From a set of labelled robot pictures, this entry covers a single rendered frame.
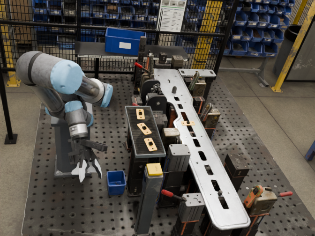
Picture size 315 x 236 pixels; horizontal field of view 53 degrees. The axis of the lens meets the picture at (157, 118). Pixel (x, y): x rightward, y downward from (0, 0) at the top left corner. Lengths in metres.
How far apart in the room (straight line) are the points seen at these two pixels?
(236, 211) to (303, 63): 3.54
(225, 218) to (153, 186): 0.35
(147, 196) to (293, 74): 3.71
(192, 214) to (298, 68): 3.65
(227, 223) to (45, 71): 0.97
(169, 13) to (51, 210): 1.70
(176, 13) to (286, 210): 1.64
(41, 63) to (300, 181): 2.82
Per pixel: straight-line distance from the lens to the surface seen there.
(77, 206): 1.78
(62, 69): 1.11
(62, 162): 1.83
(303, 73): 4.92
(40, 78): 1.15
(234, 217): 1.50
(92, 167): 1.42
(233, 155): 1.73
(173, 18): 2.65
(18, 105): 3.67
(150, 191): 1.40
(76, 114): 1.38
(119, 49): 2.46
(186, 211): 1.41
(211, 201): 1.51
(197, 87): 2.24
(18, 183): 2.85
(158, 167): 1.35
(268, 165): 2.29
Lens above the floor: 2.13
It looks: 37 degrees down
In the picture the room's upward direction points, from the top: 11 degrees clockwise
